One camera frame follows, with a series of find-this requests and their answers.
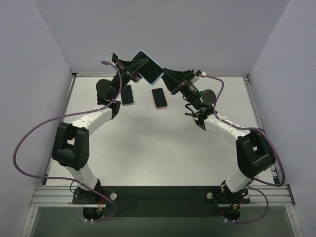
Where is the light blue phone case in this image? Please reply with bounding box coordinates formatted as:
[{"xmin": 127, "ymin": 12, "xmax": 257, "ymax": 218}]
[{"xmin": 132, "ymin": 50, "xmax": 163, "ymax": 85}]

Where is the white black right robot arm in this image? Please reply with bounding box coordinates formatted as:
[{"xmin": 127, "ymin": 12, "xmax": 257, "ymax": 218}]
[{"xmin": 162, "ymin": 69, "xmax": 276, "ymax": 198}]

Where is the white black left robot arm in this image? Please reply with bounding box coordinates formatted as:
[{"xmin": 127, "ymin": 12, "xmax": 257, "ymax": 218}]
[{"xmin": 52, "ymin": 59, "xmax": 148, "ymax": 203}]

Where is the phone in grey case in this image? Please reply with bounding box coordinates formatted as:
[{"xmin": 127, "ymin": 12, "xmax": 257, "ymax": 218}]
[{"xmin": 121, "ymin": 85, "xmax": 134, "ymax": 106}]

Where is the phone in pink case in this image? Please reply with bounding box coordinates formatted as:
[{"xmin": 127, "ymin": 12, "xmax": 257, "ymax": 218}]
[{"xmin": 152, "ymin": 88, "xmax": 168, "ymax": 109}]

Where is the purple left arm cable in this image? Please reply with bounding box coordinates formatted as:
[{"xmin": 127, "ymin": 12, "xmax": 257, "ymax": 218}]
[{"xmin": 12, "ymin": 60, "xmax": 124, "ymax": 222}]

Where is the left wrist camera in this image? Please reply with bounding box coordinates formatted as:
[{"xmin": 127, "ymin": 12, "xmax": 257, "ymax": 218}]
[{"xmin": 106, "ymin": 53, "xmax": 119, "ymax": 64}]

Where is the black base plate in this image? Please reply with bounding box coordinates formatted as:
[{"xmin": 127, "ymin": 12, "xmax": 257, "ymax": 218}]
[{"xmin": 71, "ymin": 185, "xmax": 251, "ymax": 218}]

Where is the aluminium front rail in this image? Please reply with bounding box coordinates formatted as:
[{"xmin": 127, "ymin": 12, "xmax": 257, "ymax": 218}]
[{"xmin": 30, "ymin": 186, "xmax": 295, "ymax": 207}]

